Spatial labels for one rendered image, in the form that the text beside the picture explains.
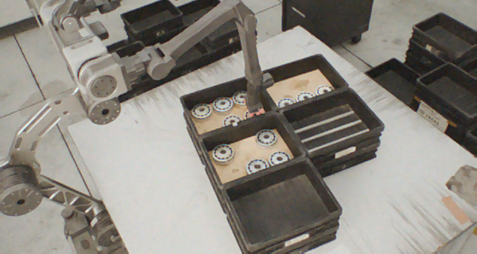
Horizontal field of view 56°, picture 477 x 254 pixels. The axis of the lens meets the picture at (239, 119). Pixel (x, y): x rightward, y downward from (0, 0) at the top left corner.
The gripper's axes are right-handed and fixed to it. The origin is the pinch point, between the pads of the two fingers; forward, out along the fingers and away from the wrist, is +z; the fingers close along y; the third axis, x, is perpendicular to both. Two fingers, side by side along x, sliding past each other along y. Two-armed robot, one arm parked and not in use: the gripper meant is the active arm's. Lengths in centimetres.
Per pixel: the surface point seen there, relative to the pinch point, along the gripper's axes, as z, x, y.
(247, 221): 5, 20, -53
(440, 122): 40, -117, -3
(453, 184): 13, -77, -58
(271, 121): -2.3, -6.3, -9.0
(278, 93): 3.2, -18.6, 13.9
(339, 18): 42, -113, 122
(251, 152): 4.4, 7.1, -19.2
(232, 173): 5.0, 18.7, -27.8
